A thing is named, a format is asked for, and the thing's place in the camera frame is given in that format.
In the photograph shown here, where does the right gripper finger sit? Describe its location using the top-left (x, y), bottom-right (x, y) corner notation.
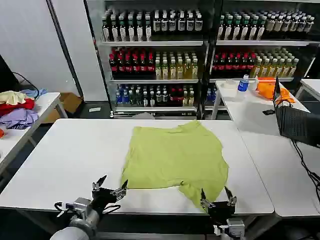
top-left (223, 185), bottom-right (238, 207)
top-left (199, 188), bottom-right (216, 209)

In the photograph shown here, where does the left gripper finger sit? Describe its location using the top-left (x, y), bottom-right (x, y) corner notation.
top-left (91, 174), bottom-right (108, 193)
top-left (109, 179), bottom-right (129, 199)

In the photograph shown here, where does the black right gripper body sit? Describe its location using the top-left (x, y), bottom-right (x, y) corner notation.
top-left (206, 200), bottom-right (236, 219)

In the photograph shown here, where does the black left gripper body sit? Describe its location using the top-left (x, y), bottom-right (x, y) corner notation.
top-left (90, 186), bottom-right (119, 216)

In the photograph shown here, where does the lime green t-shirt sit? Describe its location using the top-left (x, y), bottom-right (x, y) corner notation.
top-left (120, 119), bottom-right (230, 214)

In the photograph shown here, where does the grey chair back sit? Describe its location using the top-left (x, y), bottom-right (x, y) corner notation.
top-left (131, 112), bottom-right (156, 120)

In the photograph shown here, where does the brown cardboard box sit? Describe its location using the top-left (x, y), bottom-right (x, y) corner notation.
top-left (41, 92), bottom-right (83, 124)

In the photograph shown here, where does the white table with laptop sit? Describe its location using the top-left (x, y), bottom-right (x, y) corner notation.
top-left (211, 79), bottom-right (312, 137)

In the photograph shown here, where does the black open laptop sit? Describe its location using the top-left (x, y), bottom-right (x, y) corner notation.
top-left (272, 76), bottom-right (320, 149)

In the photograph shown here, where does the white side table with clothes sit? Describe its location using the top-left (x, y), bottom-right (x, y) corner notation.
top-left (0, 92), bottom-right (69, 176)

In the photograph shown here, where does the purple cloth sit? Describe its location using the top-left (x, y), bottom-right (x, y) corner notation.
top-left (0, 108), bottom-right (40, 131)

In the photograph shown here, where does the clear plastic cup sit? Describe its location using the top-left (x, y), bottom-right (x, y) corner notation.
top-left (223, 78), bottom-right (238, 100)

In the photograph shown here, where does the light blue cloth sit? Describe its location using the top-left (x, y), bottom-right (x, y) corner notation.
top-left (21, 87), bottom-right (47, 100)

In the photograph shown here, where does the water bottle blue label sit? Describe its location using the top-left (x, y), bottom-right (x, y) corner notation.
top-left (236, 74), bottom-right (250, 101)

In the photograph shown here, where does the red cloth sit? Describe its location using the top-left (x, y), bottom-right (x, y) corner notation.
top-left (0, 98), bottom-right (36, 117)

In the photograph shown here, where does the orange cloth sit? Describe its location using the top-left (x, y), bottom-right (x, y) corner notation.
top-left (256, 77), bottom-right (296, 104)

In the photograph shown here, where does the cream cloth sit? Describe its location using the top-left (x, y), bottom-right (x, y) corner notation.
top-left (0, 90), bottom-right (27, 106)

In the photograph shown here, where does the shelf rack with bottles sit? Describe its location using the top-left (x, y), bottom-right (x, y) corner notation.
top-left (204, 0), bottom-right (320, 119)
top-left (84, 0), bottom-right (216, 120)

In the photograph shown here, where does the small white empty table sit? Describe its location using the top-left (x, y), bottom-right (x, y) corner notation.
top-left (294, 78), bottom-right (320, 101)

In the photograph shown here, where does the black monitor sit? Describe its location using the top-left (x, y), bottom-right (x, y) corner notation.
top-left (0, 53), bottom-right (20, 93)

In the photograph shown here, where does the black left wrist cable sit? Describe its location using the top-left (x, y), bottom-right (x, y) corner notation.
top-left (101, 204), bottom-right (122, 215)

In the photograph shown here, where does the black laptop power cable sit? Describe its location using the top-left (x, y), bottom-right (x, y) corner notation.
top-left (290, 138), bottom-right (320, 201)

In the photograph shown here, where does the black monitor cable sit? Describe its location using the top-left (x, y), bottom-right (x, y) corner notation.
top-left (11, 71), bottom-right (40, 99)

